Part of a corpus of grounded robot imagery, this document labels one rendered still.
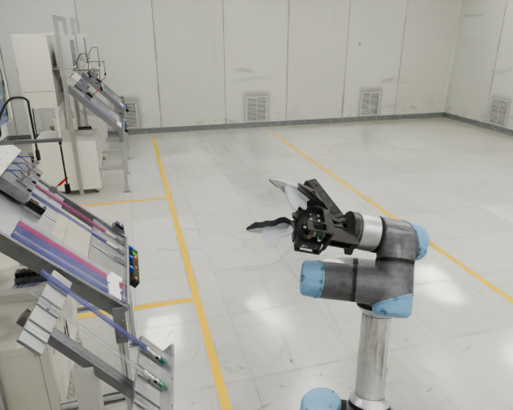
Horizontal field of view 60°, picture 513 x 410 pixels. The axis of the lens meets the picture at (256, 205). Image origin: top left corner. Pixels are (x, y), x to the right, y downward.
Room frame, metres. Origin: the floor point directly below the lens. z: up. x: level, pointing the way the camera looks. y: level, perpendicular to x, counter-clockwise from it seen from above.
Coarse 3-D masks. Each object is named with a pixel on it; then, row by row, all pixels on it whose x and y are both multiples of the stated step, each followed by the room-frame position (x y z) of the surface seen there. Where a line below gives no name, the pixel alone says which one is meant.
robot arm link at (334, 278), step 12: (312, 264) 0.78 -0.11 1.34; (324, 264) 0.78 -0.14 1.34; (336, 264) 0.78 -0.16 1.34; (348, 264) 0.78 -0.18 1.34; (300, 276) 0.77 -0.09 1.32; (312, 276) 0.76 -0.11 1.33; (324, 276) 0.75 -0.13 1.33; (336, 276) 0.75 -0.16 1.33; (348, 276) 0.75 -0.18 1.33; (300, 288) 0.76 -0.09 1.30; (312, 288) 0.75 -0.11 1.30; (324, 288) 0.75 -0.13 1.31; (336, 288) 0.74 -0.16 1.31; (348, 288) 0.74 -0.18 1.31; (348, 300) 0.74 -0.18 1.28
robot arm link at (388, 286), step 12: (384, 264) 0.76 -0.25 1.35; (396, 264) 0.75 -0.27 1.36; (408, 264) 0.75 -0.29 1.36; (360, 276) 0.75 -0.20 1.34; (372, 276) 0.74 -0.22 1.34; (384, 276) 0.74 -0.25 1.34; (396, 276) 0.74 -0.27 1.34; (408, 276) 0.74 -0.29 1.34; (360, 288) 0.73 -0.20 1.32; (372, 288) 0.73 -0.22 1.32; (384, 288) 0.73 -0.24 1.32; (396, 288) 0.72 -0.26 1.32; (408, 288) 0.73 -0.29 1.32; (360, 300) 0.74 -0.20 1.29; (372, 300) 0.73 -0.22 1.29; (384, 300) 0.71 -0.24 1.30; (396, 300) 0.71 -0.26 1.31; (408, 300) 0.71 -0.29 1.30; (384, 312) 0.71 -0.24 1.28; (396, 312) 0.70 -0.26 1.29; (408, 312) 0.70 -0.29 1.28
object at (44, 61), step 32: (64, 32) 5.47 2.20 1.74; (32, 64) 4.72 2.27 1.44; (64, 64) 4.90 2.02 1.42; (32, 96) 4.71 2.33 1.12; (64, 96) 4.75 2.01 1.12; (128, 128) 5.39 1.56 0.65; (32, 160) 4.77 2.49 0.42; (64, 160) 4.76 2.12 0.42; (96, 160) 4.85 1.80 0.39; (96, 192) 4.88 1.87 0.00; (128, 192) 4.88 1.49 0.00
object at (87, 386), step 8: (72, 368) 1.05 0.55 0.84; (80, 368) 1.05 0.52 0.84; (88, 368) 1.05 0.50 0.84; (72, 376) 1.04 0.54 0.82; (80, 376) 1.04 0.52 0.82; (88, 376) 1.04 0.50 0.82; (80, 384) 1.04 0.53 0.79; (88, 384) 1.04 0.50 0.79; (96, 384) 1.06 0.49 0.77; (80, 392) 1.04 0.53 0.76; (88, 392) 1.04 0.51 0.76; (96, 392) 1.05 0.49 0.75; (80, 400) 1.04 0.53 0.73; (88, 400) 1.04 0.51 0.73; (96, 400) 1.04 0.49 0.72; (80, 408) 1.04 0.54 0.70; (88, 408) 1.04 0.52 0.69; (96, 408) 1.04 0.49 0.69; (104, 408) 1.10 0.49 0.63
